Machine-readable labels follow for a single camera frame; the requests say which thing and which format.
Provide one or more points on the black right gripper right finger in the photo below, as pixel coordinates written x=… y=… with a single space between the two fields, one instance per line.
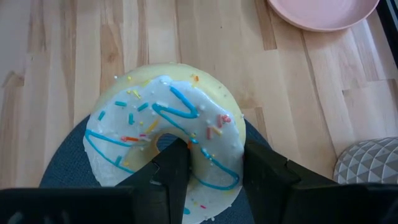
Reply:
x=267 y=183

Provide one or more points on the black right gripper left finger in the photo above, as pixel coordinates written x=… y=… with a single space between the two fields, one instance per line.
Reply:
x=164 y=186

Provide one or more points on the black aluminium rig frame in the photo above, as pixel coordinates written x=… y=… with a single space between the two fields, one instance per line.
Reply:
x=392 y=31

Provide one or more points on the round dark woven placemat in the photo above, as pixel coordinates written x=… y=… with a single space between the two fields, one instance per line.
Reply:
x=68 y=168

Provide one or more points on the pink plate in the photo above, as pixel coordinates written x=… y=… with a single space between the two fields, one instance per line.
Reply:
x=323 y=14

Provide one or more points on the large white-iced donut blue drizzle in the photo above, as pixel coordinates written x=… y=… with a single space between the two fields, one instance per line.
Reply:
x=174 y=93

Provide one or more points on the succulent in triangle-patterned pot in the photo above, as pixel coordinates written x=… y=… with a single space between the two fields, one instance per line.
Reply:
x=370 y=161

